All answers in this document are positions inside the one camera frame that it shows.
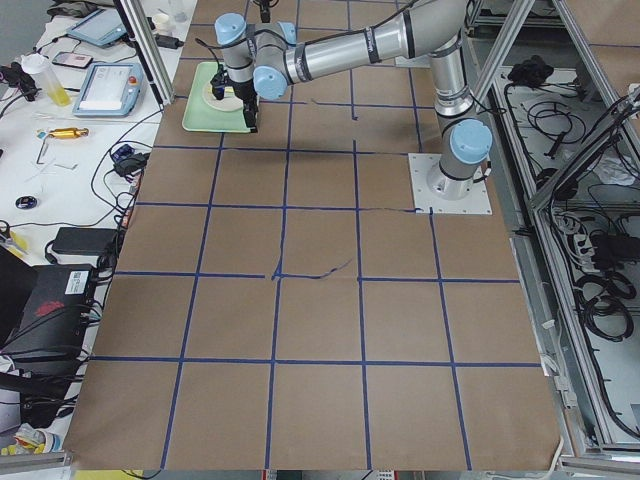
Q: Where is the white paper cup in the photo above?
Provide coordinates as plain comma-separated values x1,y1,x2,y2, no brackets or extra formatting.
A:
151,12,173,36

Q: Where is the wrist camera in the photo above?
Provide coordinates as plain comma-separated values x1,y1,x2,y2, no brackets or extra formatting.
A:
210,69,227,101

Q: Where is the gold metal cylinder tool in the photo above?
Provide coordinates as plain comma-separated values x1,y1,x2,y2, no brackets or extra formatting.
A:
47,127,89,139

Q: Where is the white round plate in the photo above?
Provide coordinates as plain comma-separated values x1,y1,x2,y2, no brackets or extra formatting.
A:
202,83,243,112

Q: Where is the near teach pendant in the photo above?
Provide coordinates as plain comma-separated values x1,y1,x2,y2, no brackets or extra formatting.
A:
72,62,144,117

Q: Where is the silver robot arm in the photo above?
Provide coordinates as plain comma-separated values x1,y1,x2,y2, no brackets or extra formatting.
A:
214,1,493,201

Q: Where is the black smartphone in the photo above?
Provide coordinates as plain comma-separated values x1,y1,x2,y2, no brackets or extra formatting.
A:
52,52,94,69

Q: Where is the far teach pendant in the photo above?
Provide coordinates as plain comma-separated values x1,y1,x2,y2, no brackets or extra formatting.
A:
67,9,127,48

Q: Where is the light green tray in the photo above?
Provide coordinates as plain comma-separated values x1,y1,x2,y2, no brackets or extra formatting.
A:
182,61,249,133

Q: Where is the teach pendant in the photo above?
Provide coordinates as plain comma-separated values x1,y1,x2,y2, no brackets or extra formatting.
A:
67,9,127,48
72,62,144,117

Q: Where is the aluminium frame post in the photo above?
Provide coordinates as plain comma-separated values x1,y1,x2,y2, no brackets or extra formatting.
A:
114,0,174,107

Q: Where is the yellow liquid squeeze bottle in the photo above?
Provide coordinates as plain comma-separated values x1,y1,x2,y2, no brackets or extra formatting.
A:
21,53,71,106

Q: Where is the black power adapter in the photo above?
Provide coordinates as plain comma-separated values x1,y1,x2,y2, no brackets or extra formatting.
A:
45,227,117,264

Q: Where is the black computer box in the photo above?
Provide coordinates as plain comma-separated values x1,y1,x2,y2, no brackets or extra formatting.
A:
1,264,97,357

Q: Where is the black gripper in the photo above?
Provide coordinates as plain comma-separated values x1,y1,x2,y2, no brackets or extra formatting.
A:
255,0,271,22
234,80,258,133

